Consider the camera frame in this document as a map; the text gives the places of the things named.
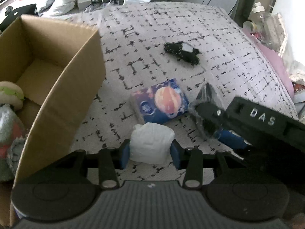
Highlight clear plastic bottle white cap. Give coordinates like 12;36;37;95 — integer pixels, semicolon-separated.
251;2;277;50

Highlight brown cardboard box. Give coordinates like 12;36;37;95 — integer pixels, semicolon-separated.
1;15;106;226

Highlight pink pillow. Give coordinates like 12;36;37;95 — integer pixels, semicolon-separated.
242;29;294;98

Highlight blue tissue pack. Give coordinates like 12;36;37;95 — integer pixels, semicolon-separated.
130;79;189;124

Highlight paper cup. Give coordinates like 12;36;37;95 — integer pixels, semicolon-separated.
242;21;258;34

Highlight black fuzzy item white tag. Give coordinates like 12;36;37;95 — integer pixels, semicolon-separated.
163;41;200;66

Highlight white soft roll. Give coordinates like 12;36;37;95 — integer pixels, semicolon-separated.
130;123;175;164

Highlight light blue plush toy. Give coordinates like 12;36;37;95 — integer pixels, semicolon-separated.
1;104;26;182

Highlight white black patterned bedspread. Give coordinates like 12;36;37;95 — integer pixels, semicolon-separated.
63;2;298;153

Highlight burger plush toy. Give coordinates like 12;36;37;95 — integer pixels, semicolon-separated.
0;81;24;111

